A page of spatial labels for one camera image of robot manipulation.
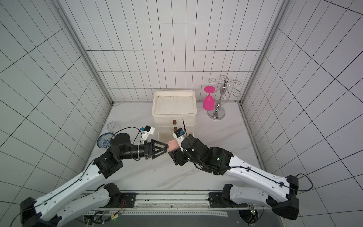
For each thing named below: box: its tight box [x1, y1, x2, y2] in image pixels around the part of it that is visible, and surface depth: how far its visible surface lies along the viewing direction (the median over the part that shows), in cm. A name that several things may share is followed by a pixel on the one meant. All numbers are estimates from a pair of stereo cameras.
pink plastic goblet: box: [202, 85, 216, 112], surface depth 97 cm
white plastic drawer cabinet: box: [151, 90, 198, 142], surface depth 87 cm
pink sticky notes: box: [166, 139, 181, 152], surface depth 65 cm
